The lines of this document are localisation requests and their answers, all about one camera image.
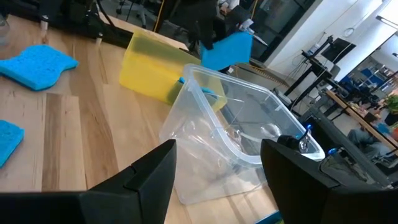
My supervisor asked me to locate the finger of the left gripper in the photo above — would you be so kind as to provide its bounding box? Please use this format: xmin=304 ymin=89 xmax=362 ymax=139
xmin=215 ymin=17 xmax=228 ymax=43
xmin=198 ymin=20 xmax=216 ymax=51

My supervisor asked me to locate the black monitor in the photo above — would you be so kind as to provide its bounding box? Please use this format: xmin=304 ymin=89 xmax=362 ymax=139
xmin=320 ymin=37 xmax=358 ymax=63

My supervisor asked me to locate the teal plastic bin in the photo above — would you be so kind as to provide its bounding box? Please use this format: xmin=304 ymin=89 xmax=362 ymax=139
xmin=254 ymin=210 xmax=284 ymax=224

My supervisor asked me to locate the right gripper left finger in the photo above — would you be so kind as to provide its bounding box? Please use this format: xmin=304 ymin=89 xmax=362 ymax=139
xmin=88 ymin=139 xmax=178 ymax=224

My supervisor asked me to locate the person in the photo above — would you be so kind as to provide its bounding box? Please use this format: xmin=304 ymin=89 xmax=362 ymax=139
xmin=346 ymin=114 xmax=398 ymax=156

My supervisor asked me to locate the green desk plant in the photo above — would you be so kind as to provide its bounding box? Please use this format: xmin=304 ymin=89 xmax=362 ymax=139
xmin=384 ymin=95 xmax=398 ymax=125

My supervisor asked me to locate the clear plastic bin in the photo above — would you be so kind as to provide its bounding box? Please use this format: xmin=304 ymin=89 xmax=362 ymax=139
xmin=159 ymin=63 xmax=326 ymax=205

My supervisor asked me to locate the light blue sponge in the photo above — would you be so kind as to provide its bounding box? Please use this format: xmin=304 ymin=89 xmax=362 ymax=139
xmin=0 ymin=119 xmax=25 ymax=169
xmin=200 ymin=31 xmax=254 ymax=72
xmin=0 ymin=44 xmax=80 ymax=91

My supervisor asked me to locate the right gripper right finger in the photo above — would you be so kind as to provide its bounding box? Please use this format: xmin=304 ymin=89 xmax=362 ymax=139
xmin=260 ymin=138 xmax=340 ymax=224

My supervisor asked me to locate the yellow plastic bin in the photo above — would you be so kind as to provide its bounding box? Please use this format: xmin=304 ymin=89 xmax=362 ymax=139
xmin=119 ymin=30 xmax=228 ymax=113

